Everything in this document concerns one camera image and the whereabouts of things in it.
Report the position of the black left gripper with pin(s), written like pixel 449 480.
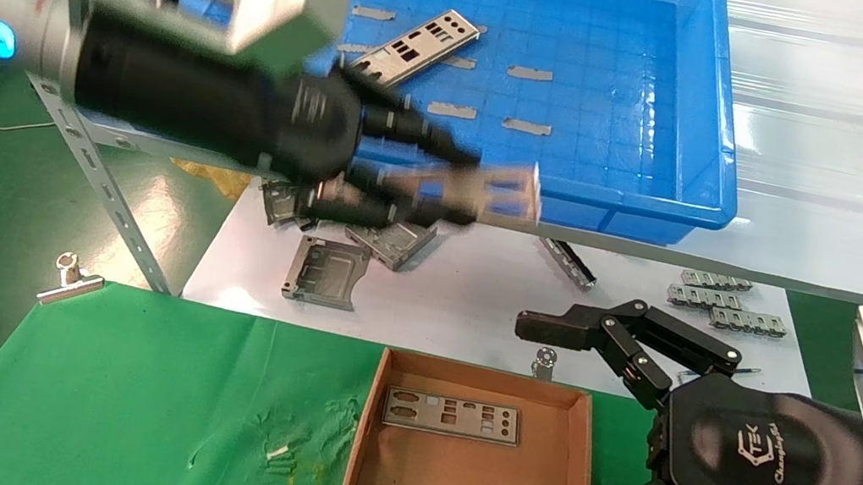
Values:
pixel 206 93

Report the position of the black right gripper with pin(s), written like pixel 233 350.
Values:
pixel 749 461

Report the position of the silver metal shield plate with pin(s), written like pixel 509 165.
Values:
pixel 427 41
pixel 507 194
pixel 415 411

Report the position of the grey metal tray-shaped plate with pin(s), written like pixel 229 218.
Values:
pixel 328 278

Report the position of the shallow cardboard box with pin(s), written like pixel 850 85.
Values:
pixel 447 484

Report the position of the blue plastic tray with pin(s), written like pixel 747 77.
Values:
pixel 602 131

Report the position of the grey tape piece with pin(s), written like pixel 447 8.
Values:
pixel 374 12
pixel 460 63
pixel 527 127
pixel 355 49
pixel 530 73
pixel 452 110

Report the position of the silver metal binder clip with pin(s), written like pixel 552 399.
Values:
pixel 70 287
pixel 542 369

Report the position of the dark grey metal part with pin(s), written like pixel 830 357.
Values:
pixel 304 222

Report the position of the grey metal connector strip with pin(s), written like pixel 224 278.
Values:
pixel 716 281
pixel 749 322
pixel 699 298

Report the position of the perforated grey shelf upright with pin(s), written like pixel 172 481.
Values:
pixel 112 203

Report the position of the small white scrap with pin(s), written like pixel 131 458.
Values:
pixel 278 452

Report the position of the green table cloth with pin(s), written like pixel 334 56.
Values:
pixel 117 401

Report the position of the grey U-shaped metal bracket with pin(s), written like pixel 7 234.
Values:
pixel 396 248

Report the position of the grey metal cage bracket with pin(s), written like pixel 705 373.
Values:
pixel 279 203

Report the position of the narrow grey metal rail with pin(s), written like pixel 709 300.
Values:
pixel 568 265

